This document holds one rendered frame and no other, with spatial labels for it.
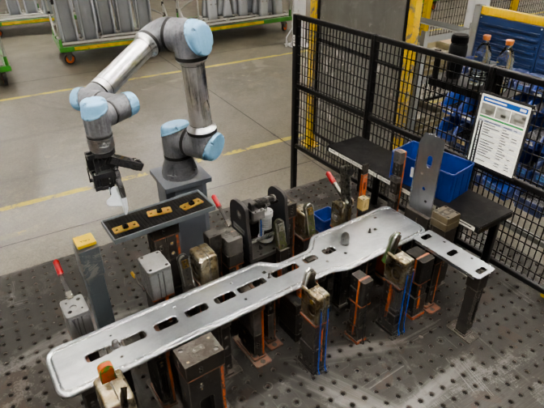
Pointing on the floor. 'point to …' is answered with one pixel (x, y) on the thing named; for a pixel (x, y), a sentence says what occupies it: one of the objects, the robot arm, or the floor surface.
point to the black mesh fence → (409, 118)
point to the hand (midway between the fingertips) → (121, 204)
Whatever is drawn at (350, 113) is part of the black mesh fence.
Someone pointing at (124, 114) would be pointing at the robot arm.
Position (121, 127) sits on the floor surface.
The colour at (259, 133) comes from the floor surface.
